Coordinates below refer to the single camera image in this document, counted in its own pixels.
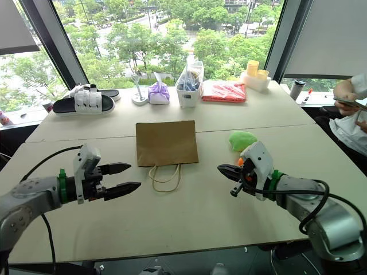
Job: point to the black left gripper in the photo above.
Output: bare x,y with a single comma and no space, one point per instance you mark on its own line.
92,183

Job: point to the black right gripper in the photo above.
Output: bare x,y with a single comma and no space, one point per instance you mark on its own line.
246,170

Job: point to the grey smartphone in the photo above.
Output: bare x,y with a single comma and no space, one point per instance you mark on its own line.
354,103

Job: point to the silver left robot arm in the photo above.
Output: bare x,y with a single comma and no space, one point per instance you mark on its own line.
23,200

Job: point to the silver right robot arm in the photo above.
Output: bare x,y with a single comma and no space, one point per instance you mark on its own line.
329,220

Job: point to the purple white tissue pack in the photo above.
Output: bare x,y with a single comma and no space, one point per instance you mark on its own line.
158,94

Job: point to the person's bare hand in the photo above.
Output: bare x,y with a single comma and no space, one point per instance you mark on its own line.
345,90

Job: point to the green crumpled cloth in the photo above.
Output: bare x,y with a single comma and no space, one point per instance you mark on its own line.
242,140

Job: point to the white desk stand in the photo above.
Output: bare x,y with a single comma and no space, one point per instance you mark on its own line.
138,98

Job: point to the red folded cloth in plastic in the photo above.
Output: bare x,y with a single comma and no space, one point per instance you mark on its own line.
225,91

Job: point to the dark rounded shape under table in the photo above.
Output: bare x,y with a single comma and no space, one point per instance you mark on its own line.
152,271

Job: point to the white plastic bin with items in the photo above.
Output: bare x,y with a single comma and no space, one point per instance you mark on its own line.
187,94

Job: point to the white rectangular container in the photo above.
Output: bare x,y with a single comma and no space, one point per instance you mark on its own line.
256,83

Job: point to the pink drink cup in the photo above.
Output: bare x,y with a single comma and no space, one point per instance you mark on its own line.
47,106

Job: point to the short yellow plastic cup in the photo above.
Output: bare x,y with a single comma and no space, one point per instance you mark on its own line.
262,75

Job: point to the grey thermos mug black lid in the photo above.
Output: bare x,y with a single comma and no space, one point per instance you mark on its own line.
296,90

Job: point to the red capped marker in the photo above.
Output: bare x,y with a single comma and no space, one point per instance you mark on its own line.
308,95

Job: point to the tall yellow plastic cup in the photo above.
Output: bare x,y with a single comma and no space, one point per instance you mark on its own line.
253,68

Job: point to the person in white clothes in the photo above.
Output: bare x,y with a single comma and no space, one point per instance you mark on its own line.
347,131

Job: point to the red white can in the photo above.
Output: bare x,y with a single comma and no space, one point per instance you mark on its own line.
5,118

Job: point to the grey roller blind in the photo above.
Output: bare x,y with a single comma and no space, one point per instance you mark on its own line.
14,25
329,37

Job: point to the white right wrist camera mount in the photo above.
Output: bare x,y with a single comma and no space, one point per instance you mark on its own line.
262,160

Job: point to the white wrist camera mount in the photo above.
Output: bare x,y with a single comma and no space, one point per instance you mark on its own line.
86,159
262,160

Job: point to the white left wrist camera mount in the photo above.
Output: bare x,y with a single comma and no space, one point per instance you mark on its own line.
86,159

